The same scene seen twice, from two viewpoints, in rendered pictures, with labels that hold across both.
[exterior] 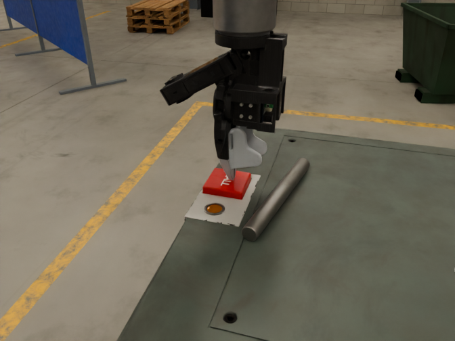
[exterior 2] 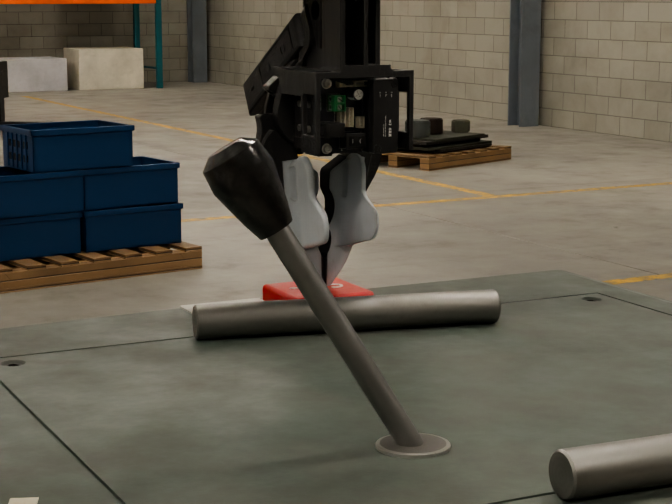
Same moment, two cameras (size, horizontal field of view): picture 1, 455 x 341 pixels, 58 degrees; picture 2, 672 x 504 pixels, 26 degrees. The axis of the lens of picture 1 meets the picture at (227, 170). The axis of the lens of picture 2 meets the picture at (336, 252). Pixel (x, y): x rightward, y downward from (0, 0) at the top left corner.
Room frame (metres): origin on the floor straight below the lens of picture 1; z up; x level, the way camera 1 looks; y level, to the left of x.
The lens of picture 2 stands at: (-0.15, -0.74, 1.47)
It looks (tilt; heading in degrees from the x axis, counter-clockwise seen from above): 10 degrees down; 48
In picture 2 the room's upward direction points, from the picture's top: straight up
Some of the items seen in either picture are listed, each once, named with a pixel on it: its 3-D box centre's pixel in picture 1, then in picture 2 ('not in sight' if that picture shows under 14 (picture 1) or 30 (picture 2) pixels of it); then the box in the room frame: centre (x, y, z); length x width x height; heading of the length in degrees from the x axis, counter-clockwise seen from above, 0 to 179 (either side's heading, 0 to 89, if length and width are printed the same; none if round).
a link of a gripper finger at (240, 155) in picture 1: (241, 157); (312, 224); (0.50, -0.02, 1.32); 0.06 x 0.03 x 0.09; 74
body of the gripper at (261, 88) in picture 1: (248, 80); (335, 65); (0.51, -0.03, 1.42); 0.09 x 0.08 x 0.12; 74
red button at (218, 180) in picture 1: (227, 185); (317, 301); (0.52, 0.00, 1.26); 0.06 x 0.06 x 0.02; 74
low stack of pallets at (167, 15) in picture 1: (159, 15); not in sight; (8.13, 1.28, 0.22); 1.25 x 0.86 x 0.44; 168
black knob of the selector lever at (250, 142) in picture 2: not in sight; (245, 188); (0.27, -0.22, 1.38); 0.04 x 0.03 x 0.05; 164
